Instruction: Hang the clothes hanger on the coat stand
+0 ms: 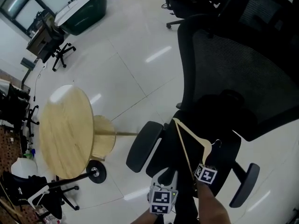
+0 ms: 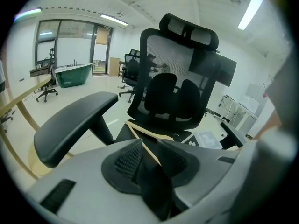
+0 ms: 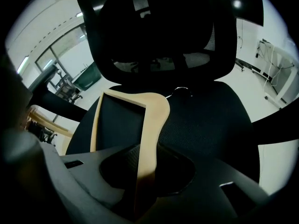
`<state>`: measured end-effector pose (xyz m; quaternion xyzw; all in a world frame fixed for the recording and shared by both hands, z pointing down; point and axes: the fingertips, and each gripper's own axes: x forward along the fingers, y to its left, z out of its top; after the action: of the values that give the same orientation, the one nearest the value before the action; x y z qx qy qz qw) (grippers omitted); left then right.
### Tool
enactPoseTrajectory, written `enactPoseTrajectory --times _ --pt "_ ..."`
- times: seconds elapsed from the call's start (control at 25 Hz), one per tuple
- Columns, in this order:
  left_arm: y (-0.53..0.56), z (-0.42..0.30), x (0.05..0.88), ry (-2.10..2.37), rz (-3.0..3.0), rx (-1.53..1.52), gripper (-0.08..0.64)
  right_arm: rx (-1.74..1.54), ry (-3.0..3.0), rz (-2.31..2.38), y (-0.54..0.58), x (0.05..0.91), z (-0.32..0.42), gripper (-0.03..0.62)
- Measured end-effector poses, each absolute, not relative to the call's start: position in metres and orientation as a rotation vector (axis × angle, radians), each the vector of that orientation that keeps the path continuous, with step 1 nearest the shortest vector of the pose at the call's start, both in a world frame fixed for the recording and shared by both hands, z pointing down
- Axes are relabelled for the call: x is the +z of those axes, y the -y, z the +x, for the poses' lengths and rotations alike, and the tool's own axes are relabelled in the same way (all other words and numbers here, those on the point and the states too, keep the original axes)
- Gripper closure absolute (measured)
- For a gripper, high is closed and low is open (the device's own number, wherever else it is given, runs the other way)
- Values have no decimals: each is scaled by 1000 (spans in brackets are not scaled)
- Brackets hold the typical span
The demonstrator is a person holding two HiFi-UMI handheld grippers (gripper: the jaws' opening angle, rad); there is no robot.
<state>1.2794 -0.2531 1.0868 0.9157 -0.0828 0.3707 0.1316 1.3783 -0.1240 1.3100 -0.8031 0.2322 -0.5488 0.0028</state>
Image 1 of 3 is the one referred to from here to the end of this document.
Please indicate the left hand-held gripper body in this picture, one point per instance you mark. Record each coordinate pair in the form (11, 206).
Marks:
(161, 198)

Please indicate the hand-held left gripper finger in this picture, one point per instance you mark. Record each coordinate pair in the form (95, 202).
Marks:
(160, 176)
(175, 179)

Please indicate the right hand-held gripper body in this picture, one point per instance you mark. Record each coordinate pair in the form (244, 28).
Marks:
(206, 174)

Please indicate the light wooden hanger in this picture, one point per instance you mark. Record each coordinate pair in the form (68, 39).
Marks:
(206, 149)

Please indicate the person's right forearm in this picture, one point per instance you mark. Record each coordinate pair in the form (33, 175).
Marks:
(212, 204)

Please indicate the person's left forearm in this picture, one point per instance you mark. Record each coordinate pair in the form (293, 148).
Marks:
(149, 219)

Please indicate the black metal coat rack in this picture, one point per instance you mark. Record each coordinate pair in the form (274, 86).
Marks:
(101, 176)

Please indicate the round light wooden table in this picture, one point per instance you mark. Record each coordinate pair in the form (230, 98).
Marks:
(65, 129)

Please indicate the white plastic container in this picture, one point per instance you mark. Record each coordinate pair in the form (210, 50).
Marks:
(23, 168)

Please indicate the black bathtub with white rim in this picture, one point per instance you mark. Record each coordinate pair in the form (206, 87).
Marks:
(86, 15)

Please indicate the dark wooden desk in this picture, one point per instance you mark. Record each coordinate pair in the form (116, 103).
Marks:
(37, 43)

